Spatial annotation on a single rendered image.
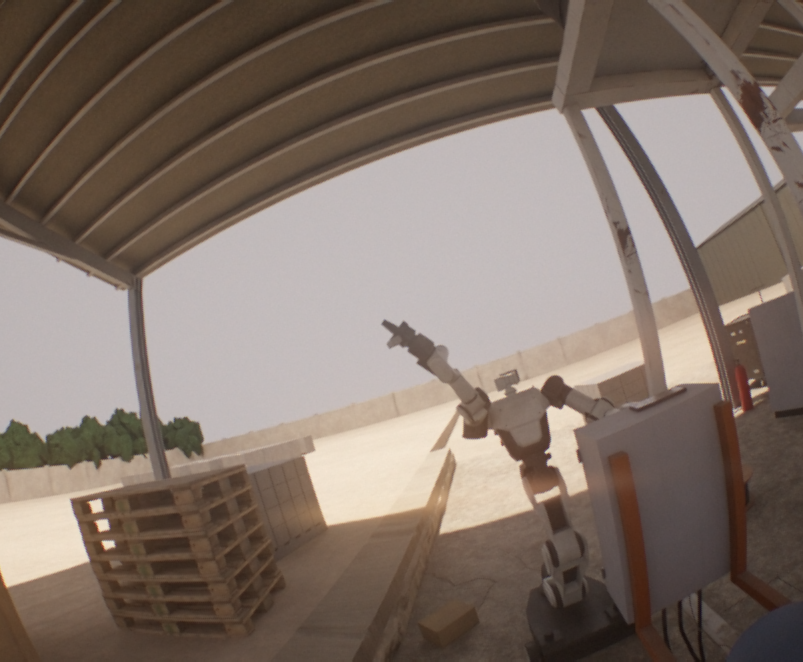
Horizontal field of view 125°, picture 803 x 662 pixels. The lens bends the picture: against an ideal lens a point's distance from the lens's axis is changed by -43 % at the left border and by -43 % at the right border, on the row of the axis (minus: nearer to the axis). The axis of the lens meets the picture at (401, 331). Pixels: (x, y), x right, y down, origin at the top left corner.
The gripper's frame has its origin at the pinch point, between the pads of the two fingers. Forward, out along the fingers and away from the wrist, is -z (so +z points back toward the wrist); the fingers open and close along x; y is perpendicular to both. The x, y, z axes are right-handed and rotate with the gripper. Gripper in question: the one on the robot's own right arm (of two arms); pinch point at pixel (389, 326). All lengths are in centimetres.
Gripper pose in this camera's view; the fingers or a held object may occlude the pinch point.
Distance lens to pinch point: 139.2
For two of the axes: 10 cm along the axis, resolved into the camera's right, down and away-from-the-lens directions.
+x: -3.5, 4.2, 8.4
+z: 8.3, 5.5, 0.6
